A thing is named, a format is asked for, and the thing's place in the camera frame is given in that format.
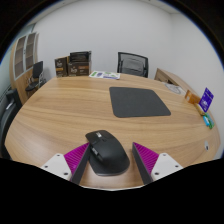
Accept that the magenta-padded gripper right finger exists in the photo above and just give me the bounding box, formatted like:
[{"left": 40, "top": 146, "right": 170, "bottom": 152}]
[{"left": 131, "top": 141, "right": 184, "bottom": 185}]

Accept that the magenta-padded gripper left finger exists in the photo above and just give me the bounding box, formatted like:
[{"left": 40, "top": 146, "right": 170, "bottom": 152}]
[{"left": 39, "top": 141, "right": 92, "bottom": 186}]

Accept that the black computer mouse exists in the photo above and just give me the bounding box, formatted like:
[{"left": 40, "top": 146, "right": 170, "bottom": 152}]
[{"left": 84, "top": 129, "right": 131, "bottom": 177}]

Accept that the dark grey mouse pad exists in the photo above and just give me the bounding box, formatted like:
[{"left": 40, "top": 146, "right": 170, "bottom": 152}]
[{"left": 108, "top": 86, "right": 172, "bottom": 119}]

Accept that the blue packet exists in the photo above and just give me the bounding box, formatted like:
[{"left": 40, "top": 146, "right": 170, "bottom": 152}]
[{"left": 202, "top": 115, "right": 211, "bottom": 128}]

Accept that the small yellowish box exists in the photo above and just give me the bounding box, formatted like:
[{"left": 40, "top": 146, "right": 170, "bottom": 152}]
[{"left": 194, "top": 102, "right": 206, "bottom": 117}]

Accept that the green packet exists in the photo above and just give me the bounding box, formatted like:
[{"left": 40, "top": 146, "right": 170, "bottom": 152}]
[{"left": 204, "top": 113, "right": 215, "bottom": 130}]

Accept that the round grey-white disc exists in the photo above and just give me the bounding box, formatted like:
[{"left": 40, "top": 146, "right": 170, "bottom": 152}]
[{"left": 165, "top": 82, "right": 184, "bottom": 95}]

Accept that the small orange-brown box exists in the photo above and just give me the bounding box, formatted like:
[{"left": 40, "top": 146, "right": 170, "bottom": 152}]
[{"left": 184, "top": 89, "right": 202, "bottom": 105}]

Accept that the black padded office chair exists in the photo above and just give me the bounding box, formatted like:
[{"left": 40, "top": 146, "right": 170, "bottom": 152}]
[{"left": 0, "top": 88, "right": 24, "bottom": 159}]

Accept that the purple sign card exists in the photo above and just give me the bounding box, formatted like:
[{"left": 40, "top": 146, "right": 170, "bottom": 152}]
[{"left": 198, "top": 87, "right": 215, "bottom": 113}]

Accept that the wooden side desk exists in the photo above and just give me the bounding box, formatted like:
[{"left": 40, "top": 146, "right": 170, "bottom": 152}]
[{"left": 153, "top": 67, "right": 194, "bottom": 96}]

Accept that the printed paper sheet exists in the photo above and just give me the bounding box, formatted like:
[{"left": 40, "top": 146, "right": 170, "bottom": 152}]
[{"left": 88, "top": 70, "right": 121, "bottom": 81}]

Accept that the wide brown cardboard box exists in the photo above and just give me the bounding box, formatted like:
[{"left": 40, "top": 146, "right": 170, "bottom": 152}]
[{"left": 67, "top": 61, "right": 92, "bottom": 77}]

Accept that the tall brown cardboard box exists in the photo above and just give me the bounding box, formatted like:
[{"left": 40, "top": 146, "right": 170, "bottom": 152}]
[{"left": 54, "top": 56, "right": 69, "bottom": 78}]

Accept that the black mesh office chair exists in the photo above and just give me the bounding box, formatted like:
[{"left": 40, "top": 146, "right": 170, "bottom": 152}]
[{"left": 116, "top": 51, "right": 150, "bottom": 79}]

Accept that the small black chair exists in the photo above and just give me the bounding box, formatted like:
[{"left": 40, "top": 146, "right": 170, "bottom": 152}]
[{"left": 25, "top": 60, "right": 47, "bottom": 93}]

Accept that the black box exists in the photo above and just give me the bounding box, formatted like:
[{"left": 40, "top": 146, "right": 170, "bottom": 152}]
[{"left": 69, "top": 50, "right": 92, "bottom": 64}]

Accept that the wooden shelf unit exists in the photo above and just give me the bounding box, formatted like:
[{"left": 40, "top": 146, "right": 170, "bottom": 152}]
[{"left": 9, "top": 31, "right": 39, "bottom": 104}]

